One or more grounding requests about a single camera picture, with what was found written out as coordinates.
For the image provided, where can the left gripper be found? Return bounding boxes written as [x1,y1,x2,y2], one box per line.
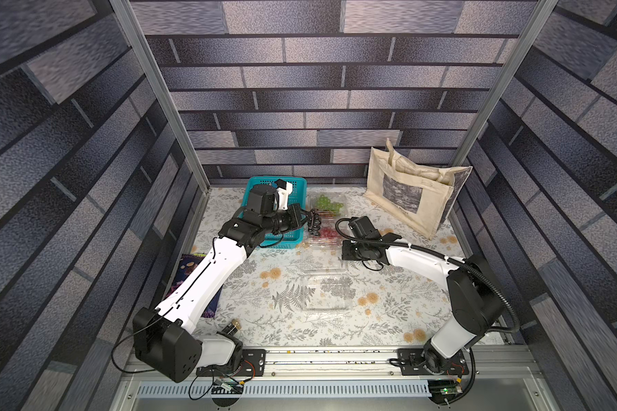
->
[261,204,314,236]

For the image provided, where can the teal plastic basket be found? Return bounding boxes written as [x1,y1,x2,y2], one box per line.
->
[238,176,309,248]

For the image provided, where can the clear clamshell container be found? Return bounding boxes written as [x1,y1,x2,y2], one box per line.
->
[307,224,343,251]
[308,192,349,221]
[301,272,356,313]

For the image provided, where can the black grape bunch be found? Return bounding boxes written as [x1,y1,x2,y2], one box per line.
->
[307,209,322,237]

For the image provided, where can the green grape bunch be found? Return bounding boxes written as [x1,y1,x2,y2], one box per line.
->
[315,195,344,216]

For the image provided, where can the clear clamshell container back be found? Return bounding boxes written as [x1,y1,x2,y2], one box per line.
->
[301,272,356,313]

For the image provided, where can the clear clamshell container front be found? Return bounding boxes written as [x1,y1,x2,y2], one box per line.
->
[308,192,349,221]

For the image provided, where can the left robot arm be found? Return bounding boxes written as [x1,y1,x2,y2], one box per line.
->
[133,179,308,383]

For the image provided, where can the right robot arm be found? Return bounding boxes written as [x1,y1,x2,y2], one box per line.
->
[334,217,519,375]

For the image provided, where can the beige canvas tote bag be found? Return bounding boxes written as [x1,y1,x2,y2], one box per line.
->
[364,141,473,240]

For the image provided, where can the floral tablecloth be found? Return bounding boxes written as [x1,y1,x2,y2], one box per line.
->
[156,186,506,348]

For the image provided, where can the purple snack bag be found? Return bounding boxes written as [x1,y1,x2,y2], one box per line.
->
[164,252,222,319]

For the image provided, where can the small bottle beige cap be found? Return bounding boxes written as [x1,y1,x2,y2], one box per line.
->
[221,319,242,336]

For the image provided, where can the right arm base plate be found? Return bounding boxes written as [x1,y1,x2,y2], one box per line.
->
[390,347,470,377]

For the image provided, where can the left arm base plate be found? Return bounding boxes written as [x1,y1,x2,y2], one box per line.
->
[195,349,267,378]

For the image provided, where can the black corrugated cable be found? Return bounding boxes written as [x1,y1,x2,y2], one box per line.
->
[335,216,521,407]

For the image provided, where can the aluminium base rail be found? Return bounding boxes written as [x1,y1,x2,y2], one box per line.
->
[109,345,559,410]

